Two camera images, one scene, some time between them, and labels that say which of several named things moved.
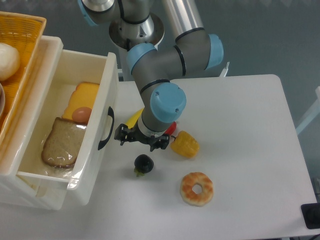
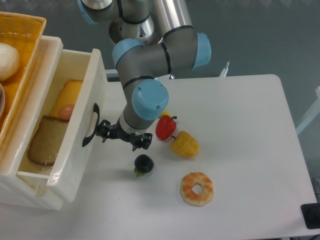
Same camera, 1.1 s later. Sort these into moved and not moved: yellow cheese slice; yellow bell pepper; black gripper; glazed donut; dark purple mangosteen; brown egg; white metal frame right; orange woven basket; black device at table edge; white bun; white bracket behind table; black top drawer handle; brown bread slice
Moved: brown egg; brown bread slice; black gripper; yellow cheese slice; black top drawer handle
Not moved: dark purple mangosteen; white bracket behind table; glazed donut; white bun; yellow bell pepper; black device at table edge; orange woven basket; white metal frame right
